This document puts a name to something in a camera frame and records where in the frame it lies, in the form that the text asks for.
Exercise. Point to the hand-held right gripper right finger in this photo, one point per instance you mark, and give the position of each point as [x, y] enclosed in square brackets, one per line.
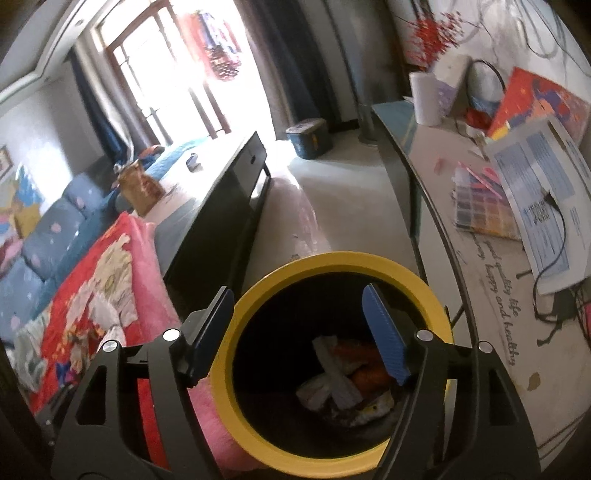
[385, 337]

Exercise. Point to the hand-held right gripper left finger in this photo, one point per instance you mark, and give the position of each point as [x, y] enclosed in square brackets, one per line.
[214, 337]

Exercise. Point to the white tissue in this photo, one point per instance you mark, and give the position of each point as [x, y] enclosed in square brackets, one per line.
[334, 369]

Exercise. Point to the yellow-rimmed trash bin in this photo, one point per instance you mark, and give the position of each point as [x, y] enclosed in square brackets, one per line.
[323, 263]

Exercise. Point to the dark coffee table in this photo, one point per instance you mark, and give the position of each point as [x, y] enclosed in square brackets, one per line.
[217, 203]

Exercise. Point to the glass-topped television cabinet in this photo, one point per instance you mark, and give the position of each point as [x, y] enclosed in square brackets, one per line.
[438, 194]

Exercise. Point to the red floral blanket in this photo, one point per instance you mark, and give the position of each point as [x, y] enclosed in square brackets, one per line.
[60, 300]

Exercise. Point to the colour swatch box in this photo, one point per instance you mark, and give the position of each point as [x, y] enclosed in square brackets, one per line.
[485, 207]

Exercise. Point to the brown paper bag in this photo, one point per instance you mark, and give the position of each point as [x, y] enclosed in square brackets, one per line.
[138, 187]

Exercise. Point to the small crumpled item on table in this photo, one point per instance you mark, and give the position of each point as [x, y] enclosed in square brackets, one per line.
[193, 161]

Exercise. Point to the pale green cloth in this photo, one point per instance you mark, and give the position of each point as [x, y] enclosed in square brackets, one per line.
[27, 355]

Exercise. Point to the blue patterned sofa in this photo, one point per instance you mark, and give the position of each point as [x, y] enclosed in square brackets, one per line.
[46, 230]

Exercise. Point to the blue storage stool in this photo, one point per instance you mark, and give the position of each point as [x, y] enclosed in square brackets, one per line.
[309, 138]

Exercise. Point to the blue printed paper sheet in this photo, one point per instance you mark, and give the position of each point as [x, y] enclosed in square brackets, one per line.
[526, 170]

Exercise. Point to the yellow pillow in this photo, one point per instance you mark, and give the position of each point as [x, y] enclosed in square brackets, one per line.
[25, 221]

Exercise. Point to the country map poster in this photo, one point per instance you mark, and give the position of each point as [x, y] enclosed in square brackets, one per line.
[28, 189]

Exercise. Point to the small red bundle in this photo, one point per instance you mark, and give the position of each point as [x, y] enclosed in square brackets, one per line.
[478, 116]

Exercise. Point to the white paper roll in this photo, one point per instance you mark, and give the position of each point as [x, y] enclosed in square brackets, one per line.
[427, 99]

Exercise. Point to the dark blue curtain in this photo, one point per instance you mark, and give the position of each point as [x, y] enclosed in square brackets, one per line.
[101, 106]

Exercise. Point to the white lavender box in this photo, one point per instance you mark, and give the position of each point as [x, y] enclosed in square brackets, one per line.
[455, 78]

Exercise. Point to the grey standing air conditioner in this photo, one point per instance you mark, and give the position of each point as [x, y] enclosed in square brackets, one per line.
[374, 69]

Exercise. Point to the framed calligraphy picture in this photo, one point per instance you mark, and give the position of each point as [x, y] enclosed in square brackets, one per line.
[4, 161]

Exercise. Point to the red colourful box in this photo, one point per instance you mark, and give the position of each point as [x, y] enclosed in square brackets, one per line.
[535, 101]

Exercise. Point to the brown framed balcony door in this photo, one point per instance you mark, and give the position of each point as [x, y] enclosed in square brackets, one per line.
[138, 64]

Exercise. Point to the grey blue curtain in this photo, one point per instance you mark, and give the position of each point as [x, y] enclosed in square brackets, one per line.
[295, 60]

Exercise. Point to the hanging laundry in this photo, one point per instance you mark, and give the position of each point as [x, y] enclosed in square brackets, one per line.
[217, 41]

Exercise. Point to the red berry branches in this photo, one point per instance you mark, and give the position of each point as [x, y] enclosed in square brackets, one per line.
[429, 37]

